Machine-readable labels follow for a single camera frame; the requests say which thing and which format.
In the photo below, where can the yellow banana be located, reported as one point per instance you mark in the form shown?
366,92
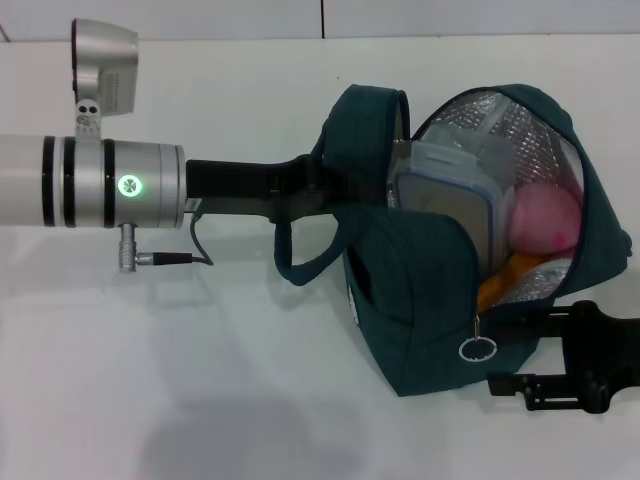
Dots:
500,285

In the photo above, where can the clear plastic blue-rimmed food container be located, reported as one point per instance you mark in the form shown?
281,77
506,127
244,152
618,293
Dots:
440,210

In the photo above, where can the dark teal insulated lunch bag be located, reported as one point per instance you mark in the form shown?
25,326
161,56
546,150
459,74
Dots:
425,300

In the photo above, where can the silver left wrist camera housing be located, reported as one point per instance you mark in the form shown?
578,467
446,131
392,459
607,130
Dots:
107,60

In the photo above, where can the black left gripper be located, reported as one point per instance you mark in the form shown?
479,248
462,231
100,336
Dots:
235,185

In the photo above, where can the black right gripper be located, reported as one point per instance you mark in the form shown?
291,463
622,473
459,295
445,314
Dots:
615,355

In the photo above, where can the pink toy peach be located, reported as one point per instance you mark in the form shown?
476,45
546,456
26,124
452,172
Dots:
545,220

